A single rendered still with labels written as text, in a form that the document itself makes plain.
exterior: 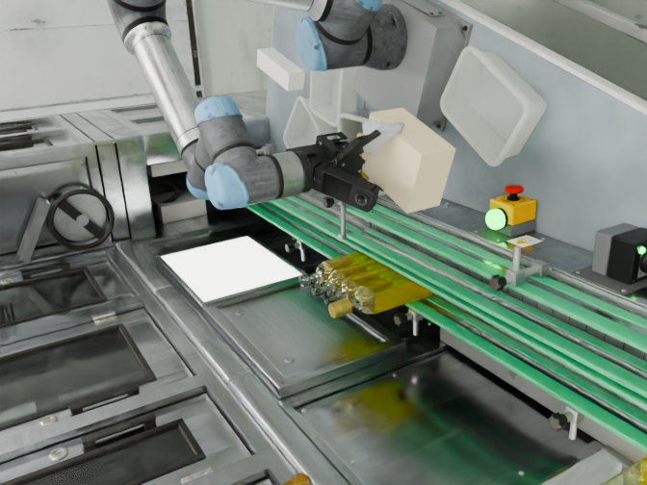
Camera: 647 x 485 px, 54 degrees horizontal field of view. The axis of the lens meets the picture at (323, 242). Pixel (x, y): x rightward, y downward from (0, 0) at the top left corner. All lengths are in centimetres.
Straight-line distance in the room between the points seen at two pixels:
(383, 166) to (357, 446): 54
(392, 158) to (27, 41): 404
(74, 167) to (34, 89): 274
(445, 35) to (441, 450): 87
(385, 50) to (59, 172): 123
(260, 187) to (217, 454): 55
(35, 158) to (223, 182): 131
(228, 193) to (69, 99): 408
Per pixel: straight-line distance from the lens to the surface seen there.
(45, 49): 499
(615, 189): 130
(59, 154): 225
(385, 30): 150
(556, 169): 138
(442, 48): 148
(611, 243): 123
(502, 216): 138
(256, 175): 101
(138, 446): 137
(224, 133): 105
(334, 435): 130
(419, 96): 151
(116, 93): 510
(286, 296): 176
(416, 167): 110
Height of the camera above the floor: 179
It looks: 27 degrees down
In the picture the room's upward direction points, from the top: 104 degrees counter-clockwise
